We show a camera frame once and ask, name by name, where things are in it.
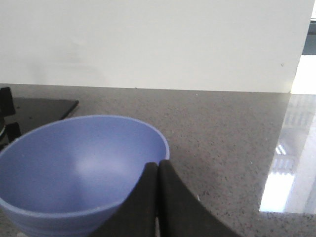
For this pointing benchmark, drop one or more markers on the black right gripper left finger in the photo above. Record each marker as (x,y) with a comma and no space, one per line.
(136,217)

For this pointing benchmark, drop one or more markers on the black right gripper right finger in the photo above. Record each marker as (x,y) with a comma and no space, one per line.
(180,214)

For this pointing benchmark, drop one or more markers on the light blue plastic bowl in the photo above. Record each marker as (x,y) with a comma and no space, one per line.
(66,178)

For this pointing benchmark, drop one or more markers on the black pot support grate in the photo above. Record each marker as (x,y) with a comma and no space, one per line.
(6,101)

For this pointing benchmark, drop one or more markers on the black glass gas cooktop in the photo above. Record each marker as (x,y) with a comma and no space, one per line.
(31,113)

